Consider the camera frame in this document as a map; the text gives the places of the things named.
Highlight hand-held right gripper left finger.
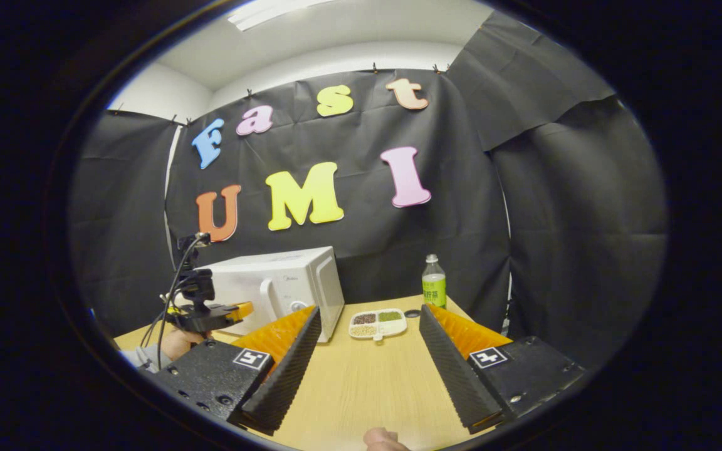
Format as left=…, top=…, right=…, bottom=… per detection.
left=148, top=305, right=323, bottom=437

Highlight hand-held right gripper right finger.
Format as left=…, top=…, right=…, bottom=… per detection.
left=419, top=303, right=587, bottom=435

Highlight white microwave oven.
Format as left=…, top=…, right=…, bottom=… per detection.
left=201, top=246, right=345, bottom=343

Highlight green drink bottle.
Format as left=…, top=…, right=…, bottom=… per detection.
left=422, top=254, right=447, bottom=309

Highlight white divided dish of beans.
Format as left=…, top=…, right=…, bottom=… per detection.
left=348, top=308, right=409, bottom=342

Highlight large ceiling light panel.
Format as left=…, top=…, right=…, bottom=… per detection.
left=228, top=0, right=337, bottom=32

